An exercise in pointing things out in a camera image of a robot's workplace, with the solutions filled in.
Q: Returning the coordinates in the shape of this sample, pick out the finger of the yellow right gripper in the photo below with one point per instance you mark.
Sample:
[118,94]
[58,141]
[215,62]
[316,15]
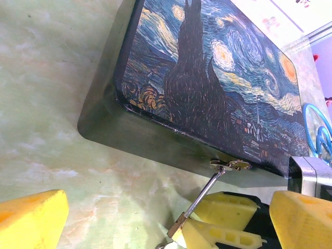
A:
[228,210]
[197,233]

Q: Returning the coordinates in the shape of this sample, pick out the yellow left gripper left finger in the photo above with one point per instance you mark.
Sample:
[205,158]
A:
[28,223]

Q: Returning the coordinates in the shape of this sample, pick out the silver tin box hasp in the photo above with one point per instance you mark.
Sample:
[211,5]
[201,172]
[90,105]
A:
[233,164]

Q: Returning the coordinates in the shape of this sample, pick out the blue stethoscope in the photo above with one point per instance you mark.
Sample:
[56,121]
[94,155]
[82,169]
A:
[306,129]

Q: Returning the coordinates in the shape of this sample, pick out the starry night tin box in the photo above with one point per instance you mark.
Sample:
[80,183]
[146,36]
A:
[194,77]

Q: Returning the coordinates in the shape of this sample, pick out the aluminium frame post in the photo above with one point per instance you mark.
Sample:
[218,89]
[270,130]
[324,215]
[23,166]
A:
[320,32]

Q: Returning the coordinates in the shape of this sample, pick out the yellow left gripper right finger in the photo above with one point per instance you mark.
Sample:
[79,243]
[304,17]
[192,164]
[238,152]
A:
[306,225]

